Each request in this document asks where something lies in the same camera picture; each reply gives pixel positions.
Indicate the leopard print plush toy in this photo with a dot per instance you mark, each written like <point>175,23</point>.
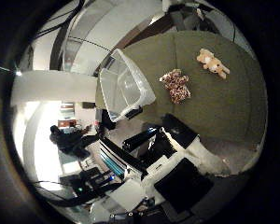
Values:
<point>176,85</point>

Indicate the orange plush fox toy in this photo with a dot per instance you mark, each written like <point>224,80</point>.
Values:
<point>212,63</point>

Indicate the clear plastic storage container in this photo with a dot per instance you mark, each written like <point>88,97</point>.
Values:
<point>124,87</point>

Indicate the olive green table cloth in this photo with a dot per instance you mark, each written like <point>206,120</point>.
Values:
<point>214,102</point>

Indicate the black device with green light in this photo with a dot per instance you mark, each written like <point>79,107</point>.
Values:
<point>84,185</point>

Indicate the person in dark clothes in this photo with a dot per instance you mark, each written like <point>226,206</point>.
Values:
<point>70,140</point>

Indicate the white structural beam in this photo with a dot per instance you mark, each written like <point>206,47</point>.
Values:
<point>53,85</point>

